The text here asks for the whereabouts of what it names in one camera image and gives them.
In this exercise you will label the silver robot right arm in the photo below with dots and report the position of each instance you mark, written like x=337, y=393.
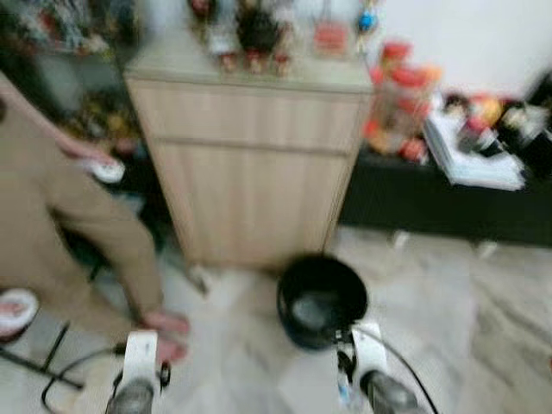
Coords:
x=388, y=397

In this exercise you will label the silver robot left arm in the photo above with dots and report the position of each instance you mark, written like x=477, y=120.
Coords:
x=131, y=401

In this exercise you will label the black round rubbish bin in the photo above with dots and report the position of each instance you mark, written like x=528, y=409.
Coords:
x=297, y=319

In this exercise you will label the long black low bench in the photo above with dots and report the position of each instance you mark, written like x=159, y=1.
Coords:
x=431, y=203

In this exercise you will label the light wooden cabinet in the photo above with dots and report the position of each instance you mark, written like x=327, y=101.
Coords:
x=250, y=172

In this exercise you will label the white paper stack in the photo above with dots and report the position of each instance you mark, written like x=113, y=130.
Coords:
x=474, y=159

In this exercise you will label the big red lidded jar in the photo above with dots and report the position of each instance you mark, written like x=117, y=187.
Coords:
x=405, y=99

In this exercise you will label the black floor stand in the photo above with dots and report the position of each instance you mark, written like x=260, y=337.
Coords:
x=43, y=360

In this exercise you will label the small white round object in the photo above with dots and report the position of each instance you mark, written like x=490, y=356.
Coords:
x=108, y=170

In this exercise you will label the small red lidded jar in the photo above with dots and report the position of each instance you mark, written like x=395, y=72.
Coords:
x=395, y=53

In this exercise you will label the small red box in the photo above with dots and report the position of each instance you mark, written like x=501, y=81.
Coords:
x=330, y=39

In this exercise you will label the white red round bowl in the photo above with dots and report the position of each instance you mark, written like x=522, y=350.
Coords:
x=15, y=310

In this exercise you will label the barefoot person in khaki trousers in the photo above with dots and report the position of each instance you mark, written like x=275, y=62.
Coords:
x=52, y=198

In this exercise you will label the blue figurine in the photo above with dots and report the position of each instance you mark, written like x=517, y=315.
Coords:
x=368, y=19

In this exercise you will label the slim red white figurine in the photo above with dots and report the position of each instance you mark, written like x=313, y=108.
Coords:
x=222, y=39

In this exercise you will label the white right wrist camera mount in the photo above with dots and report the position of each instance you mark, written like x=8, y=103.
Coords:
x=371, y=349

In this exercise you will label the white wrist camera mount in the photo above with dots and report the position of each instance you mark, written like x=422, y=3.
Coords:
x=371, y=349
x=141, y=358

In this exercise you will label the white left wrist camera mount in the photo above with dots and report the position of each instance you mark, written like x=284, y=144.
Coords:
x=141, y=358

